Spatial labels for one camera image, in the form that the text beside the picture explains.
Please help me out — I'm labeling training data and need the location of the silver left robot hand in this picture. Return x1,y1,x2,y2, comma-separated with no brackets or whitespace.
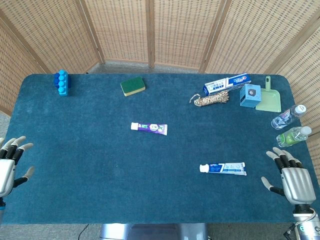
0,135,35,198

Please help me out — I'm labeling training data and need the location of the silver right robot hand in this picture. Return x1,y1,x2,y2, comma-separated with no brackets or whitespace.
260,146,316,215

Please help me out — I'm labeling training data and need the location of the blue white toothpaste tube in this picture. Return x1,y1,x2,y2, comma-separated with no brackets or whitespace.
199,161,248,176

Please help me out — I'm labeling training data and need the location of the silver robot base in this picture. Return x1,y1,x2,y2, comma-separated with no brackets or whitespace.
99,223,209,240

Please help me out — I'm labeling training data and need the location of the blue white toothpaste box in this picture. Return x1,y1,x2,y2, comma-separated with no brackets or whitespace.
202,72,252,97

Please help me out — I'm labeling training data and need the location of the purple toothpaste tube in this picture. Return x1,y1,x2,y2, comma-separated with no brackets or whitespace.
130,121,169,137

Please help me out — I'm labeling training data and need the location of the green label drink bottle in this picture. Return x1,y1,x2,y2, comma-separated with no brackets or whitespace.
275,125,313,148

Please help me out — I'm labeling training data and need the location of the clear water bottle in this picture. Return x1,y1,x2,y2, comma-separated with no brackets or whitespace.
270,104,307,130

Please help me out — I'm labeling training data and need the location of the light green dustpan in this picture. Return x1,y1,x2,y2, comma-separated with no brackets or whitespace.
255,75,282,112

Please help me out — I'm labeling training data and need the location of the light blue speaker box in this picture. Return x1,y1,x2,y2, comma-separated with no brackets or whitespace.
239,83,263,109

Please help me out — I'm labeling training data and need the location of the blue toy building block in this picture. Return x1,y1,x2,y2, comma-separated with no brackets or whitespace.
53,69,72,97

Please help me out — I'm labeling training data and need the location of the dark teal table mat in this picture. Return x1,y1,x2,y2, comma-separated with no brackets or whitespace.
0,73,320,225

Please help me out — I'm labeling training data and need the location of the green yellow sponge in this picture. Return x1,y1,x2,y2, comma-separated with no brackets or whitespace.
119,76,147,98

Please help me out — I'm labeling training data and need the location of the woven bamboo folding screen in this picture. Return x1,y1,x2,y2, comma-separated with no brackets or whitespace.
0,0,320,187

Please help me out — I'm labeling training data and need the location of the black floor cable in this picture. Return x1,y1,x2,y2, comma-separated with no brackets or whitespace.
78,223,90,240

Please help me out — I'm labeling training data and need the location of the beige rope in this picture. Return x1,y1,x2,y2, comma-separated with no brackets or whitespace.
189,89,231,108

